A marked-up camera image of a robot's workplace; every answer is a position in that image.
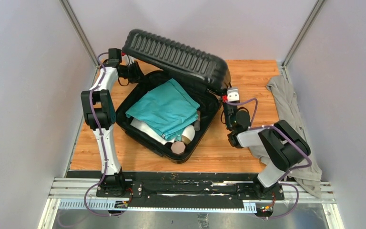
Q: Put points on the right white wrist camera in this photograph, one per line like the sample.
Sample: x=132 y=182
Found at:
x=232 y=95

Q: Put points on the aluminium corner post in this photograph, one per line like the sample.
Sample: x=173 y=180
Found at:
x=79 y=30
x=303 y=32

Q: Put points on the grey shirt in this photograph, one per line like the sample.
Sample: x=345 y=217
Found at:
x=307 y=172

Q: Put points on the brown grey cylinder bottle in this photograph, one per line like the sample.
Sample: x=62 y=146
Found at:
x=197 y=123

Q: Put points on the right aluminium corner post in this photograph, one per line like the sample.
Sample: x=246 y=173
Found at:
x=303 y=32

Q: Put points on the white shirt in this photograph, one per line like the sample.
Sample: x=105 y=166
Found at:
x=143 y=127

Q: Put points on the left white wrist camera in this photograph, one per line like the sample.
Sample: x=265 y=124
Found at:
x=127 y=60

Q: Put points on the aluminium rail frame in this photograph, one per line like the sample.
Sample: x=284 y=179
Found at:
x=71 y=204

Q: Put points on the left aluminium corner post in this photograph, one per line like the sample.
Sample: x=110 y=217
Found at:
x=79 y=30

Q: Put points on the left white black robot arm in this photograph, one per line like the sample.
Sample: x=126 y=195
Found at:
x=100 y=114

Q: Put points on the white round compact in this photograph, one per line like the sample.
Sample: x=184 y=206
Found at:
x=188 y=134

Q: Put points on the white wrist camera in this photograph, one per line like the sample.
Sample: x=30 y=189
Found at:
x=127 y=60
x=232 y=95

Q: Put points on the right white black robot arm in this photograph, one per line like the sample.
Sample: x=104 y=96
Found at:
x=284 y=146

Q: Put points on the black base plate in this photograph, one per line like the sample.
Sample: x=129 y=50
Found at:
x=190 y=190

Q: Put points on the teal shirt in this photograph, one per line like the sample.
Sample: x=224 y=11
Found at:
x=167 y=109

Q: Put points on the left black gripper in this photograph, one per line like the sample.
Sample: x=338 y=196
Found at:
x=137 y=73

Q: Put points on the black suitcase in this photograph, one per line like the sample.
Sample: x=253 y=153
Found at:
x=205 y=77

